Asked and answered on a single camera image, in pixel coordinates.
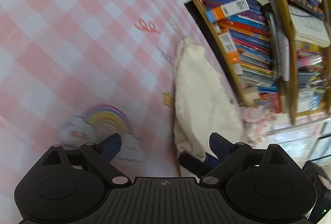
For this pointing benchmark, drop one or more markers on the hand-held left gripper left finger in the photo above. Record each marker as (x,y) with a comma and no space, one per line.
(112,145)

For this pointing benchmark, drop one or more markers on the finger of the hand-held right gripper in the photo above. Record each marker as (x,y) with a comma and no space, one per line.
(191,164)

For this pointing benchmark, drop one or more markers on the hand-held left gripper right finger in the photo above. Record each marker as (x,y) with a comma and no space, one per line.
(219,147)

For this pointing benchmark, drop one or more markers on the cream printed t-shirt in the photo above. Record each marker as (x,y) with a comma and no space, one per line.
(199,89)

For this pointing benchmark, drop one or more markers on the pink white plush bunny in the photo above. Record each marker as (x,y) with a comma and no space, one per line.
(256,118)

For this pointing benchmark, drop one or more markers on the pale wooden pen holder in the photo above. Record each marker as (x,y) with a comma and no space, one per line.
(250,96)

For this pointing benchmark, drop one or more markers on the long white orange box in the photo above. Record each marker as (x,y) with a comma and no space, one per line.
(228,45)

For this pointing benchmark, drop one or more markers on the white tablet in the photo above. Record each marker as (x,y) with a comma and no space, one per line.
(284,58)

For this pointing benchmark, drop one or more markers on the row of colourful books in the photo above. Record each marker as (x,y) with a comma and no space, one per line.
(253,43)

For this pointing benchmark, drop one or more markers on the pink checkered cartoon desk mat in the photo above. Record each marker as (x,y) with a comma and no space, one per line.
(77,32)

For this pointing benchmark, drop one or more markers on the tall white orange box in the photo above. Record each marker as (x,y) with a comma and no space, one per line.
(227,11)

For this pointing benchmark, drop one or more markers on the stack of books and papers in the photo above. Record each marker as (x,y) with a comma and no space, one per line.
(310,27)

